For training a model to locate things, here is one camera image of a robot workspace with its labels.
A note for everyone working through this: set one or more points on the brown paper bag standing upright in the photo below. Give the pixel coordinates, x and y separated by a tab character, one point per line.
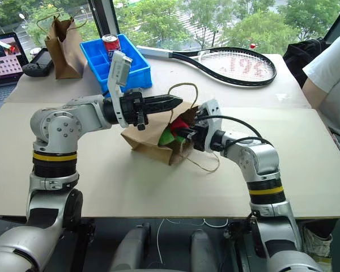
65	56

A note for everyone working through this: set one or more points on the person in white t-shirt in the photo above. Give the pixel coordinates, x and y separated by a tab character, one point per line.
331	85

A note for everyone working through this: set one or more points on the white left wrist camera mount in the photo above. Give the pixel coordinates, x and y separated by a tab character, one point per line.
119	71

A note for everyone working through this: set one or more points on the black handheld controller device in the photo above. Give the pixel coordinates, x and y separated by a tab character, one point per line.
41	63

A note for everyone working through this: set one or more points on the dark window frame post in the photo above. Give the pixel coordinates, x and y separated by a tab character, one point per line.
103	17

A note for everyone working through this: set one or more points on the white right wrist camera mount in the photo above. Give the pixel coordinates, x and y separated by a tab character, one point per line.
214	119

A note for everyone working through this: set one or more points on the grey rounded shape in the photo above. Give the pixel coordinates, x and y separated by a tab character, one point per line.
202	252
131	249

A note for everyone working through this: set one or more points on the open laptop computer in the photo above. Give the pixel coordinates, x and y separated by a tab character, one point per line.
4	65

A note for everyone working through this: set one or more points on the white sneaker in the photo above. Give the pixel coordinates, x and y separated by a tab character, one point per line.
317	242

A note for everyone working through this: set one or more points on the blue plastic compartment bin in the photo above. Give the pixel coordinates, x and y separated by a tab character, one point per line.
136	69

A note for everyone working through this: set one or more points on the small silver round container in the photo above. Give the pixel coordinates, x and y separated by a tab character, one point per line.
35	52

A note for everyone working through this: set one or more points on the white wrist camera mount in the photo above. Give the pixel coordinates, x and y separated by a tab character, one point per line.
214	119
119	71

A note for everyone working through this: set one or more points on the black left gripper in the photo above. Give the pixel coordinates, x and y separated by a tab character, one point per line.
131	109

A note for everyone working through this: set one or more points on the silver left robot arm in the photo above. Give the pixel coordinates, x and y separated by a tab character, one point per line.
56	127

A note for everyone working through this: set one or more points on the black white tennis racket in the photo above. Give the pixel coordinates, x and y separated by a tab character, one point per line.
238	66

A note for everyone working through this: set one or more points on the red soda can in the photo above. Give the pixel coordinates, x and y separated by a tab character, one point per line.
112	45

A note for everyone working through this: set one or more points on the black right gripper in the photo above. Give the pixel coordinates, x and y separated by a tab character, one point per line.
199	136

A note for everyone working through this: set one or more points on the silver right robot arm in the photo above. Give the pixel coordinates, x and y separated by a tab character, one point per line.
262	161

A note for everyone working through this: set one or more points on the red plush toy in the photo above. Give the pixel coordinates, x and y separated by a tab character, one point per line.
178	125

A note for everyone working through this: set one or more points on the black backpack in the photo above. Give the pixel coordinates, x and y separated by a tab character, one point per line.
300	59

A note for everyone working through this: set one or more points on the green plush toy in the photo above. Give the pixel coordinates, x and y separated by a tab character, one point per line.
165	137

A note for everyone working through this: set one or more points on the brown paper bag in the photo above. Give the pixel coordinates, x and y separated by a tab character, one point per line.
65	56
147	141

